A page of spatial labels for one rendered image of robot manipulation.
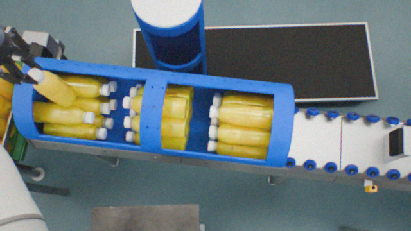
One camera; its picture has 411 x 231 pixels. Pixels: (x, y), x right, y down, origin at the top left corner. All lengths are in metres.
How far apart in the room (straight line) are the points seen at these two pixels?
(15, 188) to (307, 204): 1.98
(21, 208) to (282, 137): 0.78
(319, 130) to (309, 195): 0.96
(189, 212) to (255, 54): 1.34
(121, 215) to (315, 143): 0.76
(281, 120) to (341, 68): 1.37
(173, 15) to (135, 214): 0.75
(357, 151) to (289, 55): 1.07
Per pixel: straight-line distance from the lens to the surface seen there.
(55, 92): 1.24
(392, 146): 1.47
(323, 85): 2.42
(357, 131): 1.55
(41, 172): 2.58
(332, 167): 1.45
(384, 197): 2.56
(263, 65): 2.39
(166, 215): 1.35
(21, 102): 1.32
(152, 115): 1.18
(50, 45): 1.83
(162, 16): 1.52
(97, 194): 2.45
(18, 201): 0.62
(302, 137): 1.49
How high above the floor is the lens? 2.35
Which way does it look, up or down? 75 degrees down
